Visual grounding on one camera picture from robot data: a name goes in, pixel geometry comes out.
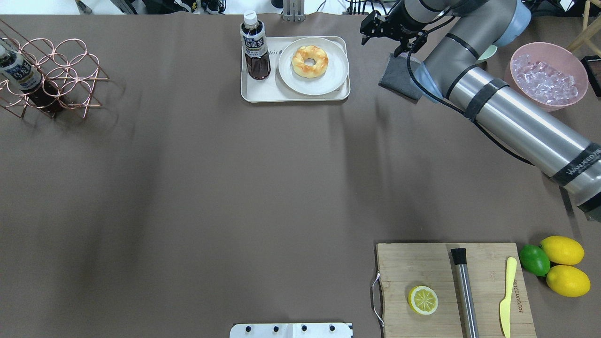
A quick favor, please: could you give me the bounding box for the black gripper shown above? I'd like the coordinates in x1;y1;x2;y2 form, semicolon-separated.
359;5;427;56

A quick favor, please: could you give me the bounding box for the white round plate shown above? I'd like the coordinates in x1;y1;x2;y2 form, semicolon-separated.
277;37;349;96

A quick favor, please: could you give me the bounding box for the glazed donut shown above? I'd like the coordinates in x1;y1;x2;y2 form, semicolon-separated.
291;45;329;79

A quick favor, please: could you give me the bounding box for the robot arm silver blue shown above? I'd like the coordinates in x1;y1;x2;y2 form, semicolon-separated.
359;0;601;221

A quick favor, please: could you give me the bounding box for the cream rabbit tray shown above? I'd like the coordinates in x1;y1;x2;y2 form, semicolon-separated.
240;36;350;103

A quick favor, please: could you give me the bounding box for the dark drink bottle on tray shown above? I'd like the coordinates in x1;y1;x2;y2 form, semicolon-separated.
240;9;271;80

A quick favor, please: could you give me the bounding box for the black framed mirror tray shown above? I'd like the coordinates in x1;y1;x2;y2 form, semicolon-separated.
580;55;601;98

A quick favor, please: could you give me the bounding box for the grey folded cloth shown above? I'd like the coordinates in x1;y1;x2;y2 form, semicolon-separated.
378;53;423;102

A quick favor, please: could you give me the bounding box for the mint green bowl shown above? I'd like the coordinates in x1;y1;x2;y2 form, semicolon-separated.
475;45;498;64

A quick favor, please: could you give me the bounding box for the pink bowl of ice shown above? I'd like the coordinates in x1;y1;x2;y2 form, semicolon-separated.
505;41;588;112

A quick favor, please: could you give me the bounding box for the wooden cup tree stand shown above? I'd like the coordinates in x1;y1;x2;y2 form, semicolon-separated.
565;0;601;56

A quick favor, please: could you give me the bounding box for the bamboo cutting board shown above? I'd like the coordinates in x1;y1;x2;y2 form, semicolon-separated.
376;242;518;338

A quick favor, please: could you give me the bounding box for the half lemon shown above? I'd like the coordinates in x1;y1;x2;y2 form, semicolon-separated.
408;286;439;315

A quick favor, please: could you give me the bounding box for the green lime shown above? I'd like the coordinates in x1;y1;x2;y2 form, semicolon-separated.
518;244;550;277

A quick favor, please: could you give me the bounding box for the yellow lemon upper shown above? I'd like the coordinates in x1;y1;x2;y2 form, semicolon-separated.
539;236;585;266

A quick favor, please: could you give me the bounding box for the yellow lemon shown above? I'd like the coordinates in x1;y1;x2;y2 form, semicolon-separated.
547;265;592;298
539;236;585;266

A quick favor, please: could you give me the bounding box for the yellow plastic knife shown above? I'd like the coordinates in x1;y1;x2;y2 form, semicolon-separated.
499;257;517;338

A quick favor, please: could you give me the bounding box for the yellow lemon lower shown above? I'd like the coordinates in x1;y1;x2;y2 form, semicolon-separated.
547;265;592;298

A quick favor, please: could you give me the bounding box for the bottle lying in rack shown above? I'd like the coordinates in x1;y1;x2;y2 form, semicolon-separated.
0;45;64;117

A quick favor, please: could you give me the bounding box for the aluminium frame post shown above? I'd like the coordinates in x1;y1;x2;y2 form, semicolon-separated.
282;0;306;22

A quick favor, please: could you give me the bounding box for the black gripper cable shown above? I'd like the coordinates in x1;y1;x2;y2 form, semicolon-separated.
406;42;536;166

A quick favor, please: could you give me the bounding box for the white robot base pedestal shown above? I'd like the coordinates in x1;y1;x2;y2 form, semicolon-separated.
229;322;354;338

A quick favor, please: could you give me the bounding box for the copper wire bottle rack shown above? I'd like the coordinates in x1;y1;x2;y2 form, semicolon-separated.
1;21;110;119

